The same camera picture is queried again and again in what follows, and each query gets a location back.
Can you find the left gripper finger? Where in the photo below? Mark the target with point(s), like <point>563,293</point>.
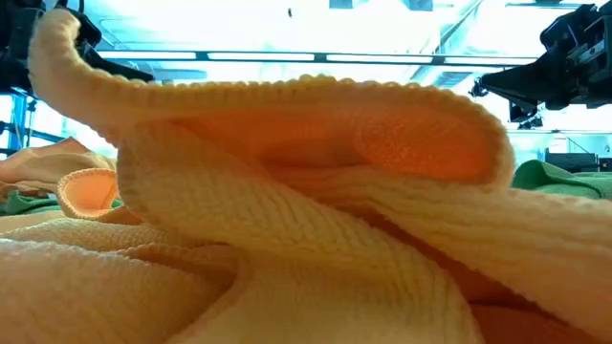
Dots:
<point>115,66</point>

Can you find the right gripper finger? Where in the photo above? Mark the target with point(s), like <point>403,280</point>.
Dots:
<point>535,83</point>
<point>523,111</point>

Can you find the green microfiber towel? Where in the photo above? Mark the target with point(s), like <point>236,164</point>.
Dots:
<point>24,204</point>
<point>550,179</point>

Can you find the orange microfiber towel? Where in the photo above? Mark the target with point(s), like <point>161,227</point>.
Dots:
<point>43,162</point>
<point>287,215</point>

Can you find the black ceiling spotlight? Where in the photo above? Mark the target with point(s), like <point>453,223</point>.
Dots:
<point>531,123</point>
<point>476,89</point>

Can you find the black monitor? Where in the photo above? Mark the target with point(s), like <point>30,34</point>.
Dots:
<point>571,162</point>

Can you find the blue metal rack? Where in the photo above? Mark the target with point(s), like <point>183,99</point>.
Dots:
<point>18,119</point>

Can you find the dark ceiling light rail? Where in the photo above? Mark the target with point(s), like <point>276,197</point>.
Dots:
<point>320,58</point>

